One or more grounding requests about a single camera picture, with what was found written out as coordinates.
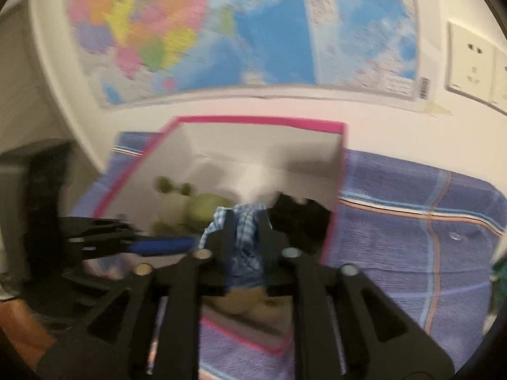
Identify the person's left forearm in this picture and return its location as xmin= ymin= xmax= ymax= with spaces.
xmin=0 ymin=297 xmax=58 ymax=369

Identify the black soft item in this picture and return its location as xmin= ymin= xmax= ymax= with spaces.
xmin=269 ymin=192 xmax=333 ymax=254

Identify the blue plaid blanket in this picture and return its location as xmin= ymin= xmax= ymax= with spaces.
xmin=71 ymin=130 xmax=507 ymax=380

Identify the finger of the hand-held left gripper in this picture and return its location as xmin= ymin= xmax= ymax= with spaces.
xmin=59 ymin=216 xmax=196 ymax=260
xmin=59 ymin=268 xmax=133 ymax=305

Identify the green frog plush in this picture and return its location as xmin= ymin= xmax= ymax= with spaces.
xmin=152 ymin=176 xmax=238 ymax=238

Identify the white wall socket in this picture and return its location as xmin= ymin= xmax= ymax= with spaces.
xmin=446 ymin=20 xmax=496 ymax=101

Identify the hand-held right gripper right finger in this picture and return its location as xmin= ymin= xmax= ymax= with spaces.
xmin=257 ymin=206 xmax=456 ymax=380

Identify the colourful wall map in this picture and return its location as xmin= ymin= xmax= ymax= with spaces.
xmin=65 ymin=0 xmax=432 ymax=109

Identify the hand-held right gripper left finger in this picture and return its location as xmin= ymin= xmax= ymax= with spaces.
xmin=37 ymin=206 xmax=239 ymax=380

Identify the blue plaid scrunchie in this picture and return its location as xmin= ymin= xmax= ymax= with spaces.
xmin=198 ymin=202 xmax=270 ymax=289

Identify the pink cardboard box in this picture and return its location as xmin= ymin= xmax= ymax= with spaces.
xmin=69 ymin=116 xmax=349 ymax=357

